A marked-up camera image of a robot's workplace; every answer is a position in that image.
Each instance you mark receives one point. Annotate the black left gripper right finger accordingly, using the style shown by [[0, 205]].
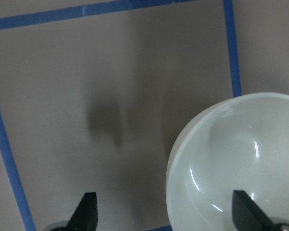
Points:
[[247, 216]]

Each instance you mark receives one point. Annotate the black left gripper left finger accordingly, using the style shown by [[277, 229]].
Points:
[[85, 217]]

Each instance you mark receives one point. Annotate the white ceramic bowl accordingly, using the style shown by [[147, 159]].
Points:
[[238, 144]]

